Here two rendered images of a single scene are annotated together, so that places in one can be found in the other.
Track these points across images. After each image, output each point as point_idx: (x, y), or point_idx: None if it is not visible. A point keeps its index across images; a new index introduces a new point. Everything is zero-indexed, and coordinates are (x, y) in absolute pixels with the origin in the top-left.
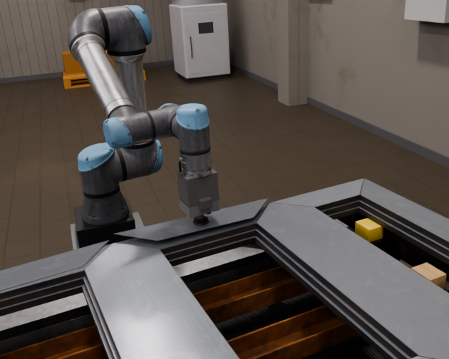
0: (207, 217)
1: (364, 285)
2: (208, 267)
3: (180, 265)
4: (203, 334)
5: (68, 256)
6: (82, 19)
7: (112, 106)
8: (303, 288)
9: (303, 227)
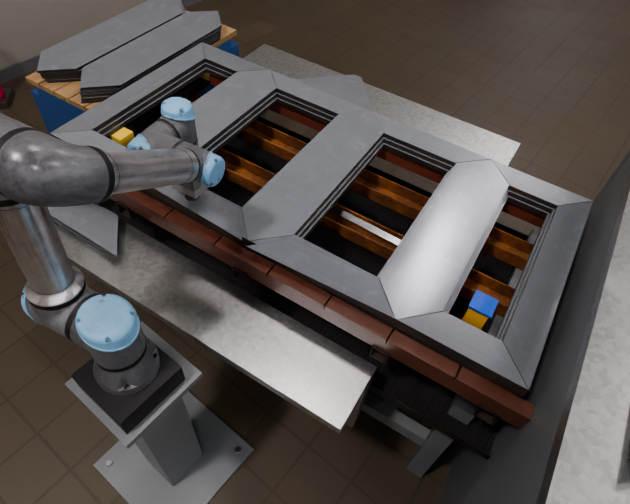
0: None
1: (230, 108)
2: (172, 250)
3: (177, 271)
4: (312, 150)
5: (285, 256)
6: (65, 146)
7: (194, 156)
8: None
9: None
